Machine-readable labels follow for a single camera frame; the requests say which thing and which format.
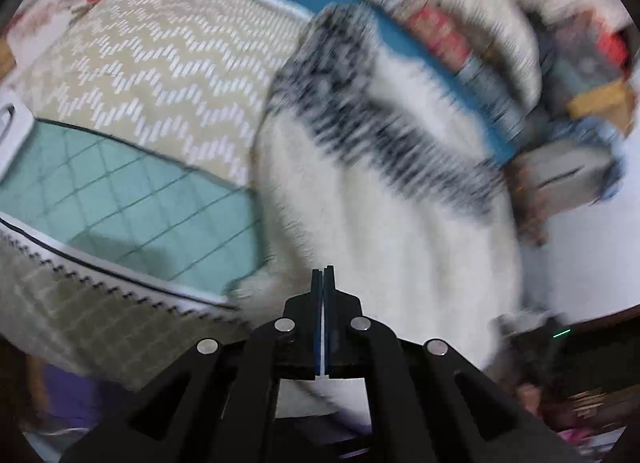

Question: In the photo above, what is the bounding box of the white fleece patterned garment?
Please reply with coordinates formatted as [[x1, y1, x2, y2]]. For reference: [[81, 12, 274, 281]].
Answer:
[[235, 4, 522, 368]]

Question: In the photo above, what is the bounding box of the blue patterned bag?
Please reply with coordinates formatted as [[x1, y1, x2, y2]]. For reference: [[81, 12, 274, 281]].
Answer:
[[518, 116, 626, 217]]

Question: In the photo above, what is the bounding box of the zigzag patterned mattress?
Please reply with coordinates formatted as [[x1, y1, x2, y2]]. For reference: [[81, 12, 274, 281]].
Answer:
[[1, 0, 312, 388]]

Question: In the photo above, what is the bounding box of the red patchwork quilt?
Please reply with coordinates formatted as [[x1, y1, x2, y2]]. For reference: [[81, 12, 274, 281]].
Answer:
[[367, 0, 528, 142]]

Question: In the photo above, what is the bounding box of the dark clothes pile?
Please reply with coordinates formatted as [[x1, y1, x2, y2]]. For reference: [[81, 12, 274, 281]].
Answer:
[[526, 12, 623, 114]]

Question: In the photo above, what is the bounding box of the cardboard box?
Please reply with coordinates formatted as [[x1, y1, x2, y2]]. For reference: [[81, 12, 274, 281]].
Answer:
[[566, 80, 636, 138]]

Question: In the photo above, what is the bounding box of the person's right hand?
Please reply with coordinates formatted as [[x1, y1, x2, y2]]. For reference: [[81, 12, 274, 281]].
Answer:
[[515, 383, 541, 417]]

